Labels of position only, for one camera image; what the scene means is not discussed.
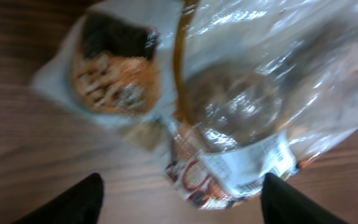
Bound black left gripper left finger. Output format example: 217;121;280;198
13;173;104;224

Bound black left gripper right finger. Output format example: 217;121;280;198
260;173;346;224

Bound beige nut snack bag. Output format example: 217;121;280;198
32;0;358;209

